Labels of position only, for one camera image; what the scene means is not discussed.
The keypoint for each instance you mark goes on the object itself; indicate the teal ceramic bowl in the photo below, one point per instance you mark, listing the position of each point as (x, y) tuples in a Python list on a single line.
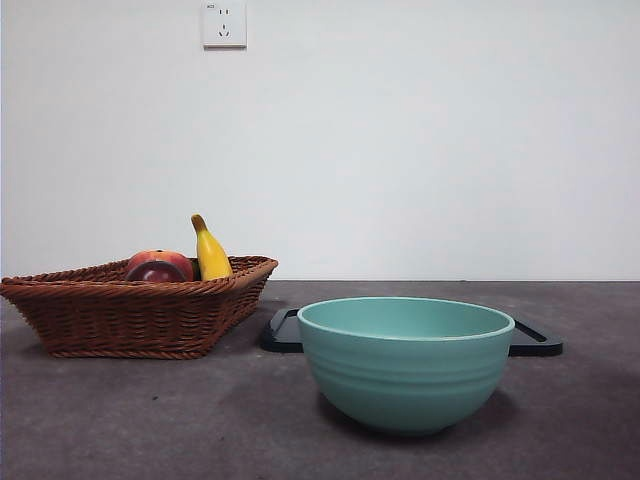
[(405, 380)]

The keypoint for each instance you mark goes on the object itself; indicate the dark red plum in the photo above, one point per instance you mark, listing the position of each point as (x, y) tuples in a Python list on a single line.
[(154, 272)]

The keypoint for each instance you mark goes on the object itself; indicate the dark green rectangular tray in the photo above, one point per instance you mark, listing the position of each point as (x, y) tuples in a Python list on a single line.
[(282, 335)]

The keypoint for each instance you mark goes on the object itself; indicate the yellow banana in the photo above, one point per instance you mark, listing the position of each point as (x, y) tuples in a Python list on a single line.
[(212, 255)]

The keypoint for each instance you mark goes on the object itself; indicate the red yellow apple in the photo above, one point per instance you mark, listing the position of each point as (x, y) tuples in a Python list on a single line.
[(167, 260)]

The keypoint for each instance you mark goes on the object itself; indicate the brown wicker basket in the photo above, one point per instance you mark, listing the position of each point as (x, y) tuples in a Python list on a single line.
[(125, 320)]

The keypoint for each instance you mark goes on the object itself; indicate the white wall socket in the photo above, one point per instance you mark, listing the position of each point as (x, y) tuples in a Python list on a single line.
[(225, 25)]

